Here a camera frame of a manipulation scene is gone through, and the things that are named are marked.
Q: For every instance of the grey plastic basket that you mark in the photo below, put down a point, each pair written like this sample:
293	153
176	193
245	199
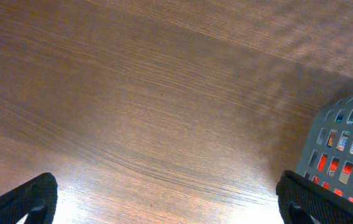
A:
327	157

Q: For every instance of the orange biscuit packet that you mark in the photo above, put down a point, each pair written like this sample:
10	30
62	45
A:
343	178

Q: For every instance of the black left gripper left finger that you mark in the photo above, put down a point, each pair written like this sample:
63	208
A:
36	200

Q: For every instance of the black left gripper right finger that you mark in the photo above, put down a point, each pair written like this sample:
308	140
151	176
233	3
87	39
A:
301	201

